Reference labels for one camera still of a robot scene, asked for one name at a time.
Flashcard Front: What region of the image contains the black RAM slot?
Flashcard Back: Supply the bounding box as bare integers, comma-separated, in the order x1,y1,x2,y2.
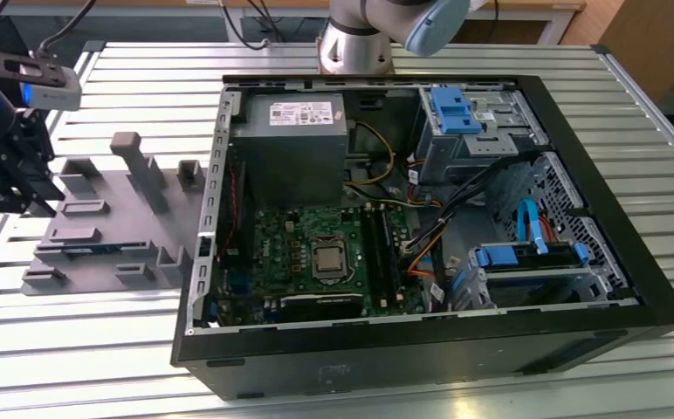
361,203,381,308

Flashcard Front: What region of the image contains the grey parts rack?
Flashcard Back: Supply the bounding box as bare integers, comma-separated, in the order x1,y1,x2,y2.
19,131,209,298

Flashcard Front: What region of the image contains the grey power supply unit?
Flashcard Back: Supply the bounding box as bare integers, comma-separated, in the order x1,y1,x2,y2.
230,93,351,206

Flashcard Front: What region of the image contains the green motherboard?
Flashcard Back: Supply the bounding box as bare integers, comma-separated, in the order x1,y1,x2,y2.
218,203,431,326

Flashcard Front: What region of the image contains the silver CPU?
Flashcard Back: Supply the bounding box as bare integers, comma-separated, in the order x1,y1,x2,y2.
313,244,347,274

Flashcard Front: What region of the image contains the metal socket cover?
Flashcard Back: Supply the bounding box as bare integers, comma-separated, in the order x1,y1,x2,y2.
309,235,355,287

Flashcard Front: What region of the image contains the black graphics card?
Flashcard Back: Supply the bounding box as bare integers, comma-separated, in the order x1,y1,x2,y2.
278,292,367,324

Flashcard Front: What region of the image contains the blue drive latch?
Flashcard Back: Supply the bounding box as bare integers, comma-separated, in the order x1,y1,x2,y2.
430,86,483,135

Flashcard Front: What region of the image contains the black PC case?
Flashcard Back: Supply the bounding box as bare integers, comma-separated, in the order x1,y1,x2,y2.
171,73,674,402

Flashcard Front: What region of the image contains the metal drive cage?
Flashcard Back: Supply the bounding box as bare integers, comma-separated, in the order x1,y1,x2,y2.
418,86,551,184

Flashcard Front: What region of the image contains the hard disk in blue carrier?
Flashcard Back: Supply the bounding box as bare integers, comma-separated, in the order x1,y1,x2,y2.
475,242,594,274

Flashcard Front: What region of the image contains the metal disk bay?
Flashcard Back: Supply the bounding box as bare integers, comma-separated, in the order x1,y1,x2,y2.
467,242,645,309

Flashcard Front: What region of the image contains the wooden cabinet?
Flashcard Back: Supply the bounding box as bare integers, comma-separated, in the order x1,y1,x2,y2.
561,0,674,104

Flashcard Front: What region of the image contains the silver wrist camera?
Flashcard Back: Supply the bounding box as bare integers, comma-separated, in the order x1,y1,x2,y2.
0,49,83,111

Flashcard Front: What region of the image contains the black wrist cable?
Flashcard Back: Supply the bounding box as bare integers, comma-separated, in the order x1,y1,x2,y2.
37,0,98,60

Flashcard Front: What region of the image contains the thin red wire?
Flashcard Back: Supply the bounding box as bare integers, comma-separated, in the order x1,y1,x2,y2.
226,165,243,257

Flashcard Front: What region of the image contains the yellow and black wire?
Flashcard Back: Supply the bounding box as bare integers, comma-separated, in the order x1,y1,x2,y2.
343,120,398,189

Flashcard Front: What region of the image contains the multicolour power wire bundle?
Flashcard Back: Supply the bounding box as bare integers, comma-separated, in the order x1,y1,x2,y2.
346,182,443,210

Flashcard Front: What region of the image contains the orange wire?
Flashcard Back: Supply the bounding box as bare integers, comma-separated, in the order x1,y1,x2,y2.
405,235,441,279

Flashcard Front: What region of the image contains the black cable bundle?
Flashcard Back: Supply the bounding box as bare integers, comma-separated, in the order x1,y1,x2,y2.
401,155,541,257

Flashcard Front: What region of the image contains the blue data wire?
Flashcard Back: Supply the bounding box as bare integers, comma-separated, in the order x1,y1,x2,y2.
514,198,551,257

